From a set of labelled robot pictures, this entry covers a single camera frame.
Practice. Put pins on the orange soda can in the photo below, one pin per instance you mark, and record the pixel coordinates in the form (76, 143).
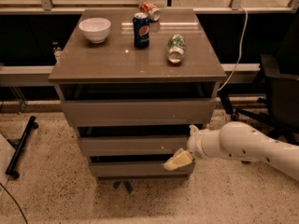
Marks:
(151, 10)

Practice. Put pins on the grey drawer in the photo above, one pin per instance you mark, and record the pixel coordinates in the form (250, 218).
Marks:
(130, 113)
(140, 169)
(132, 145)

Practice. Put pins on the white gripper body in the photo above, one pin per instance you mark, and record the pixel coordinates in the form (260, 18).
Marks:
(194, 145)

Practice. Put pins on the blue pepsi can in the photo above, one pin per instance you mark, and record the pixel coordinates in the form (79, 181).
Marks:
(141, 23)

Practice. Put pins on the black wheeled stand leg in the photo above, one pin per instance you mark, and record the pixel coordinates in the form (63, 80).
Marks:
(11, 169)

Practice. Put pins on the green soda can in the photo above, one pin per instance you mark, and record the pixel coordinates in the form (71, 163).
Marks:
(176, 48)

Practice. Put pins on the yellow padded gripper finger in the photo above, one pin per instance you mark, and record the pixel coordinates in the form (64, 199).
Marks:
(181, 158)

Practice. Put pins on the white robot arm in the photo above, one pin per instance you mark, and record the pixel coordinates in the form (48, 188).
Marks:
(237, 141)

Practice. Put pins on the grey bottom drawer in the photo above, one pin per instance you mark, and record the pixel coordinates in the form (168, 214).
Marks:
(140, 169)

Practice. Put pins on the grey top drawer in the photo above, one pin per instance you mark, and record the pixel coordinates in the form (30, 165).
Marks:
(130, 113)

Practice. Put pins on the black office chair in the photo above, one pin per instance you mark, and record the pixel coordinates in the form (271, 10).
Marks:
(280, 73)

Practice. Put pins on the white ceramic bowl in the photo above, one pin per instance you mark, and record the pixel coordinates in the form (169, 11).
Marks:
(96, 30)

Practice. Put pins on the grey drawer cabinet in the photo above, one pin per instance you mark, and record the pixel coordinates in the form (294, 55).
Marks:
(116, 70)

